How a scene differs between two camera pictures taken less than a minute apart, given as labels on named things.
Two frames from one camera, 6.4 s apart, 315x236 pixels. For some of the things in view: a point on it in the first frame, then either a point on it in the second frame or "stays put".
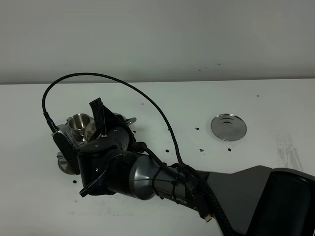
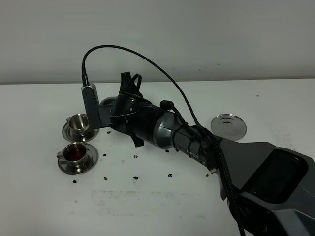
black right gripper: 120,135 -> 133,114
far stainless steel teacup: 79,122 stays put
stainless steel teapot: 91,131 -> 108,104
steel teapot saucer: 229,127 stays put
